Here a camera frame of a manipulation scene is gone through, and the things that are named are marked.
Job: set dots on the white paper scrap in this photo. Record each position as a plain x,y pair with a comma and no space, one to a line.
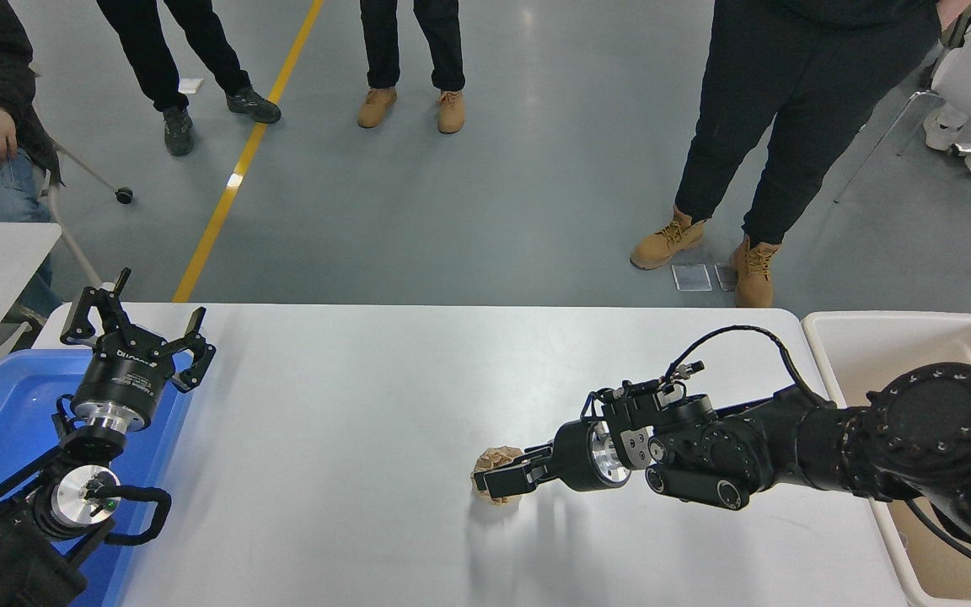
192,86

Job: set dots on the white wheeled chair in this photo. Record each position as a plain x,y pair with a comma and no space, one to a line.
124,196

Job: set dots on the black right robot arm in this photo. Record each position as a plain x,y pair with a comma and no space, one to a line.
873,438

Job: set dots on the clear floor plate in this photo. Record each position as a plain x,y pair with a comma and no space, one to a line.
723,276
693,277

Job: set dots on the large pale plastic bin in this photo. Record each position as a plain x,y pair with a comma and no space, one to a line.
865,350

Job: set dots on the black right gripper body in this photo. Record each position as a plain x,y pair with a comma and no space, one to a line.
574,455

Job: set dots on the blue plastic tray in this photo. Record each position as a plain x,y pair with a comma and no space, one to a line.
5,405

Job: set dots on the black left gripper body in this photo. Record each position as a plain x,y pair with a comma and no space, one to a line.
127,375

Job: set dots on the tan paper ball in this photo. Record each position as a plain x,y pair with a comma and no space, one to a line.
492,459

